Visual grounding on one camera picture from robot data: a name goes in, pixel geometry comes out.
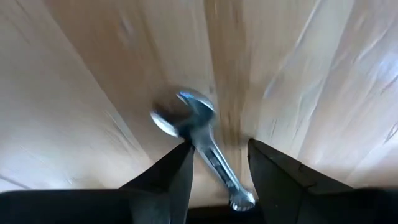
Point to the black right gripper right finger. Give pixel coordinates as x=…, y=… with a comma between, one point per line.
x=311, y=205

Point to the silver wrench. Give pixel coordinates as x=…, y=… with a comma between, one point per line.
x=214, y=158

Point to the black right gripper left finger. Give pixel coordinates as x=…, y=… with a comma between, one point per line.
x=109, y=208

